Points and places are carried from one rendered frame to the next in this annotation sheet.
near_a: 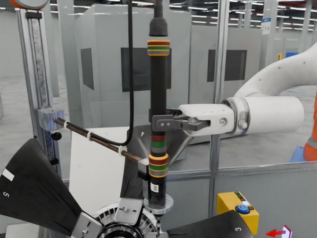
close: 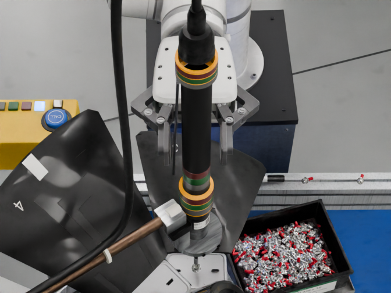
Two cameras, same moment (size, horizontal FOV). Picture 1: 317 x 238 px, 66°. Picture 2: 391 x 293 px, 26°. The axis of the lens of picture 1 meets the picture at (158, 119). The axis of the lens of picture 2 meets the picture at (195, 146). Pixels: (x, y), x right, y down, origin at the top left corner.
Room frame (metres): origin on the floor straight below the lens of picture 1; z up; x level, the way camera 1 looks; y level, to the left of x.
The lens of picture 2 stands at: (0.42, 0.55, 2.31)
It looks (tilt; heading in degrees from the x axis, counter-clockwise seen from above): 55 degrees down; 278
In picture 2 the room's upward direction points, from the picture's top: straight up
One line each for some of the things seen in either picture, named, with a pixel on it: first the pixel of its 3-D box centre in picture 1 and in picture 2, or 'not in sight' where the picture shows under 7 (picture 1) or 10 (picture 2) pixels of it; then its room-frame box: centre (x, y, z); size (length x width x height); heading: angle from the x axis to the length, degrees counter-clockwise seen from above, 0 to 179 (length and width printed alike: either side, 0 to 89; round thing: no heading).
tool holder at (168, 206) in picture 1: (155, 184); (189, 220); (0.50, 0.01, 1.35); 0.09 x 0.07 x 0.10; 44
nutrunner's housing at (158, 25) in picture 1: (158, 120); (196, 148); (0.50, 0.00, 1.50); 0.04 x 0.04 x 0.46
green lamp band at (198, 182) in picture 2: (158, 141); (196, 171); (0.50, 0.00, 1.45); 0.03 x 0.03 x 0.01
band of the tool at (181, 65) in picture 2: (158, 48); (196, 65); (0.50, 0.00, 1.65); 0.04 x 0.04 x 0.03
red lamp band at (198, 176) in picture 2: (158, 136); (196, 164); (0.50, 0.00, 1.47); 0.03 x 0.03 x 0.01
